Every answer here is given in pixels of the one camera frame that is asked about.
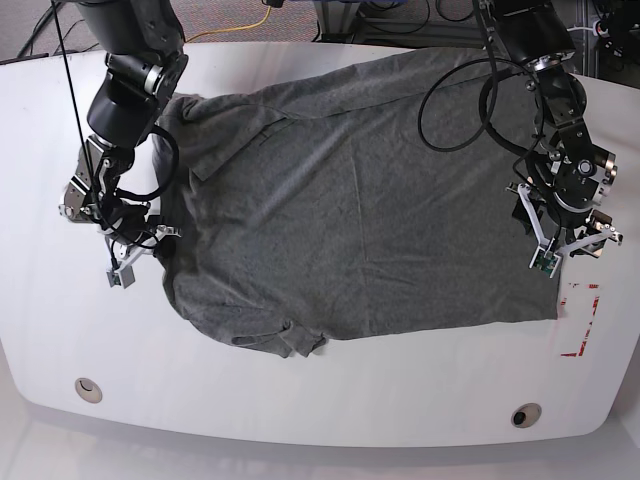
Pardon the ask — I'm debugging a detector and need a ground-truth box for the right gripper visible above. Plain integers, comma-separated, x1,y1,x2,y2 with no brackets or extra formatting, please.
102,215,180,269

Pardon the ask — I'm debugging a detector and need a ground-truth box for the right table cable grommet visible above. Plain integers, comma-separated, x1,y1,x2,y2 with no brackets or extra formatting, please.
511,403,542,429

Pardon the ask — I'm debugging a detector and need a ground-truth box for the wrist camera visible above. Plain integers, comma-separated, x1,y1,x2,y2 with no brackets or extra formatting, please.
106,266,135,289
529,246,562,279

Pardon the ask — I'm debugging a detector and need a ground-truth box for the red tape rectangle marking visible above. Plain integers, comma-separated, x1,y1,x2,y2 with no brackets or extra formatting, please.
556,283,602,358

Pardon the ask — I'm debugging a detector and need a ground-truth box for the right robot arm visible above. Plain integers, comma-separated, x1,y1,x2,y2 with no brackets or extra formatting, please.
59,1,189,274

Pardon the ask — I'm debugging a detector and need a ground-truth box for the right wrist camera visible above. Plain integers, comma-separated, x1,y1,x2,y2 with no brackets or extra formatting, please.
106,266,135,289

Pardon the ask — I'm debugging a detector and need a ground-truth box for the yellow cable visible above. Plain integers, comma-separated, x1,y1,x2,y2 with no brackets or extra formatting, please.
185,7,272,45

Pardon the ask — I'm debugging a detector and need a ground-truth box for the aluminium frame stand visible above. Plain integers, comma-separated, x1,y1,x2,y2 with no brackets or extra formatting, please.
312,0,362,43

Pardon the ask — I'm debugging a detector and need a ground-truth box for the table cable grommet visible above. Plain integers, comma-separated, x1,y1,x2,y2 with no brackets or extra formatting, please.
511,403,542,429
74,378,103,404

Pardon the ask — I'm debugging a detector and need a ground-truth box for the left table cable grommet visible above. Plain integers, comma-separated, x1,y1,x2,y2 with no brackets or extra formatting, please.
74,378,103,404

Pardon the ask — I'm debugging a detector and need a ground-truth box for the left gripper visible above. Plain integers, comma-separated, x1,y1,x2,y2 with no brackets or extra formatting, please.
506,182,624,258

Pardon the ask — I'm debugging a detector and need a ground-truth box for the white power strip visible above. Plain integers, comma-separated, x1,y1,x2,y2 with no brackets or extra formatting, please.
592,18,610,38

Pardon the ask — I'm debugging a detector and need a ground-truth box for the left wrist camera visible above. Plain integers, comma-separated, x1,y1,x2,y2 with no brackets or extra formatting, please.
529,246,562,279

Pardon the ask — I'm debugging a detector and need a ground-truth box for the grey t-shirt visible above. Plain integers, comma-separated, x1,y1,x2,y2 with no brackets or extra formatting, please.
160,48,559,357

